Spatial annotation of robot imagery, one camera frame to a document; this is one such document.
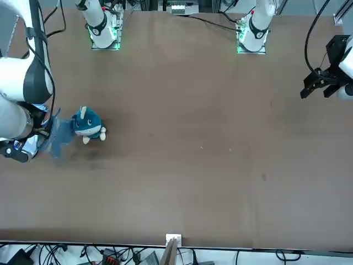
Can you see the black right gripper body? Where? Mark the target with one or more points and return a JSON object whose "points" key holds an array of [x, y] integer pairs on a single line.
{"points": [[41, 120]]}

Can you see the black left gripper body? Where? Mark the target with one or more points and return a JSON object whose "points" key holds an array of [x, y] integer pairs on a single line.
{"points": [[336, 52]]}

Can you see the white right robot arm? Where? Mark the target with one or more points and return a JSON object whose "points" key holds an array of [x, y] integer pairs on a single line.
{"points": [[11, 77]]}

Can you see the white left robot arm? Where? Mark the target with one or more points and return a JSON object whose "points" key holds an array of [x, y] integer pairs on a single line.
{"points": [[259, 19]]}

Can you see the small blue plush doll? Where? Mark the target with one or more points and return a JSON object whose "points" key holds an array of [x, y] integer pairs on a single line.
{"points": [[88, 124]]}

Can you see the black box power adapter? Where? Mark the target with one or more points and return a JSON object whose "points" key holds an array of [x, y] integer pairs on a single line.
{"points": [[20, 258]]}

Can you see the black device orange plugs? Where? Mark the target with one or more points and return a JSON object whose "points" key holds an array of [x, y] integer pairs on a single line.
{"points": [[111, 259]]}

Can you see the aluminium frame rail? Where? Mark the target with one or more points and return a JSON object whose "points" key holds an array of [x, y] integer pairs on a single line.
{"points": [[340, 13]]}

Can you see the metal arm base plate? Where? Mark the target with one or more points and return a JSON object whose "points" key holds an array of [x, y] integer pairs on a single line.
{"points": [[239, 41], [117, 36]]}

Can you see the white post bracket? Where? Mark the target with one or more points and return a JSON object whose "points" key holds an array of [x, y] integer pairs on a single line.
{"points": [[177, 238]]}

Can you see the aluminium camera post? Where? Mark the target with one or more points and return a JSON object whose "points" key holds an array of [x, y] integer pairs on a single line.
{"points": [[168, 254]]}

